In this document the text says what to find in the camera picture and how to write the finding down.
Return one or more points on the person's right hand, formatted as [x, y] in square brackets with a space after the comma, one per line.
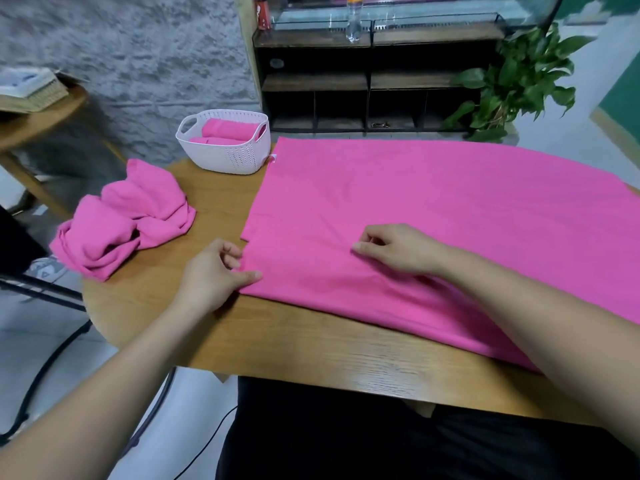
[400, 250]

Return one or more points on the person's left hand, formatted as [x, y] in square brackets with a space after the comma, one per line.
[210, 280]

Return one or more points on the pink towel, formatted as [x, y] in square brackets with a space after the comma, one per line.
[215, 141]
[470, 205]
[232, 130]

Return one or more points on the pile of pink cloths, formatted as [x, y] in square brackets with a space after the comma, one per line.
[125, 220]

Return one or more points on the white woven plastic basket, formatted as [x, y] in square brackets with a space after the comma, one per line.
[225, 160]

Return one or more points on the person's right forearm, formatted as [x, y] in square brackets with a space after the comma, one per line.
[560, 315]

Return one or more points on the person's left forearm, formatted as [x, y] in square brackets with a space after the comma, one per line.
[90, 405]

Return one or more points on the white shoe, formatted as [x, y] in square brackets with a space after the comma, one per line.
[45, 267]

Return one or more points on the dark wooden shelf cabinet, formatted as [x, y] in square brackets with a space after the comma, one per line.
[320, 80]

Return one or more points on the green potted plant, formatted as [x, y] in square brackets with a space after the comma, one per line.
[520, 85]

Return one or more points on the small round wooden side table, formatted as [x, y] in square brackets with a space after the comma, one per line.
[40, 125]

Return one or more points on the clear bottle with orange label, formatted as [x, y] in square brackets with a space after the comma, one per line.
[354, 20]

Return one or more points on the glass display case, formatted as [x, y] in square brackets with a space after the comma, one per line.
[420, 5]

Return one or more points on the red label cola bottle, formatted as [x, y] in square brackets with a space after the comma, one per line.
[264, 15]

